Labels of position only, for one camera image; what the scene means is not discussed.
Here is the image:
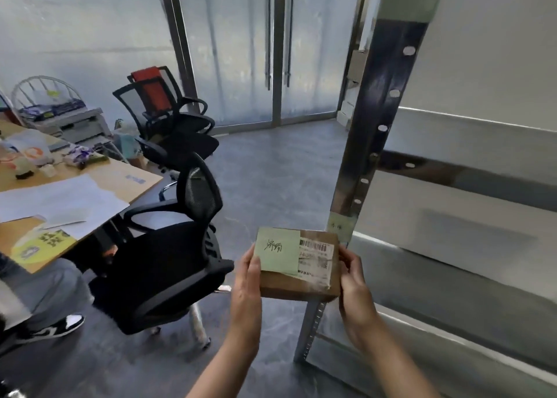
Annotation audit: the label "person's right forearm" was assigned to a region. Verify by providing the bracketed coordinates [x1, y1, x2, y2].
[348, 317, 442, 398]

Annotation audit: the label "white printer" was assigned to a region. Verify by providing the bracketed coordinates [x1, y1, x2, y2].
[30, 107, 113, 148]

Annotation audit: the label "black mesh office chair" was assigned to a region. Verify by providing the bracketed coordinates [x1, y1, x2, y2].
[89, 152, 235, 350]
[113, 66, 219, 181]

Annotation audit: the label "white plastic bag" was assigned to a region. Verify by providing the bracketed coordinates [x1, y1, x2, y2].
[0, 130, 55, 172]

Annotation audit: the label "white paper sheets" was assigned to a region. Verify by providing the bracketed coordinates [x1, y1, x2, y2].
[0, 174, 130, 241]

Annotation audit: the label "purple snack packet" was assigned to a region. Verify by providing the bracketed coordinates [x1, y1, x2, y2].
[64, 145, 109, 169]

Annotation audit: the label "glass double door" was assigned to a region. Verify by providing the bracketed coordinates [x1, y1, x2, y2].
[158, 0, 370, 135]

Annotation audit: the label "yellow green leaflet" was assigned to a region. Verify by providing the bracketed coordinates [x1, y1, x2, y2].
[10, 229, 77, 265]

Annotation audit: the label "person's left hand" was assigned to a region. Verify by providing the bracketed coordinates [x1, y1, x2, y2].
[230, 243, 263, 338]

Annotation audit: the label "white shipping label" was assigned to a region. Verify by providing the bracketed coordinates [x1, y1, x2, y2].
[297, 239, 335, 281]

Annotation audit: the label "small green label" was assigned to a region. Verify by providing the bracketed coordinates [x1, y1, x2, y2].
[326, 212, 355, 242]

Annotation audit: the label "white wire chair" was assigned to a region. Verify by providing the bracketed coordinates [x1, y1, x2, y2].
[11, 75, 83, 115]

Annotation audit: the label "wooden desk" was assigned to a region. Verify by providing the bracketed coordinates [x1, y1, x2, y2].
[0, 119, 164, 275]

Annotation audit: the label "person's right hand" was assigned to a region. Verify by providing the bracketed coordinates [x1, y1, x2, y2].
[338, 245, 380, 351]

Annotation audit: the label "green sticky note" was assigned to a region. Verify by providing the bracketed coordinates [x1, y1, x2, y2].
[255, 227, 301, 277]

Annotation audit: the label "brown cardboard parcel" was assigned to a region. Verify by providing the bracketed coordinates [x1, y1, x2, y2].
[255, 227, 341, 303]

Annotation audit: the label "red cloth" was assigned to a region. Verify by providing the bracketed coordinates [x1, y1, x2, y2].
[131, 66, 166, 111]

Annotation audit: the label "person's left forearm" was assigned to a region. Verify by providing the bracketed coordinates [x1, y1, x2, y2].
[186, 319, 262, 398]

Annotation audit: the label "black white sneaker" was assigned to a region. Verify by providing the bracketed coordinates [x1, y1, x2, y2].
[17, 314, 85, 340]

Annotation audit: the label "metal shelving rack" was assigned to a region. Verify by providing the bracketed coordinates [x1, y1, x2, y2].
[294, 0, 557, 398]

